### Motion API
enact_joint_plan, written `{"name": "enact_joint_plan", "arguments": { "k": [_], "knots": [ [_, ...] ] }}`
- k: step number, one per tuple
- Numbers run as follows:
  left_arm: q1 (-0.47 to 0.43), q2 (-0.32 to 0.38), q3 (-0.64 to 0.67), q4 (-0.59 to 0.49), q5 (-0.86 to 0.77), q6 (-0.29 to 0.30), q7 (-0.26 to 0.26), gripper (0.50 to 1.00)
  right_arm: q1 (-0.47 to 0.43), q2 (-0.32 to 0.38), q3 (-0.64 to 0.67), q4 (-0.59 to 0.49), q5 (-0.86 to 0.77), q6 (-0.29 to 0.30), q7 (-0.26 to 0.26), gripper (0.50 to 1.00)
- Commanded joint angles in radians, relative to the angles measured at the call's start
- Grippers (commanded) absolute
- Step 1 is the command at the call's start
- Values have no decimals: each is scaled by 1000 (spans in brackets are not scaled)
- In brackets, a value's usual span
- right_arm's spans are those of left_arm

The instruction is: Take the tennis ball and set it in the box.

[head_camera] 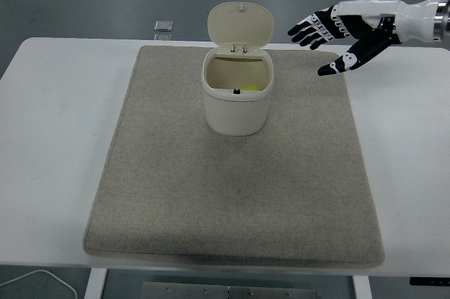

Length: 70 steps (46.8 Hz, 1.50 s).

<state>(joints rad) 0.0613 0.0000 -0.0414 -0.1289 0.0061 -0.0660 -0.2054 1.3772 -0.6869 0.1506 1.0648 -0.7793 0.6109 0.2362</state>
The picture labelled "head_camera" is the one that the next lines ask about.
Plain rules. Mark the yellow-green tennis ball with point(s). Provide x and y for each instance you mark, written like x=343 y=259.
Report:
x=250 y=88

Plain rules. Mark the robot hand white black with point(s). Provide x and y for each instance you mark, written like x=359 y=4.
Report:
x=369 y=8

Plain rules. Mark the grey metal plate with screws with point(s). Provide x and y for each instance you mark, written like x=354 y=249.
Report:
x=228 y=292

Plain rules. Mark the cream plastic bin with lid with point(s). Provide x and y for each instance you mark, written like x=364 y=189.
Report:
x=235 y=116

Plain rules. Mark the black table control panel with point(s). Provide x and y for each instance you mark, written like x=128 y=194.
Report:
x=429 y=281

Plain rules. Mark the white table leg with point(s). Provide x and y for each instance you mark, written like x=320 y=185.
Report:
x=362 y=288
x=95 y=285

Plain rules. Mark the beige felt mat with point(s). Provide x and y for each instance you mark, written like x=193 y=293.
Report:
x=225 y=190

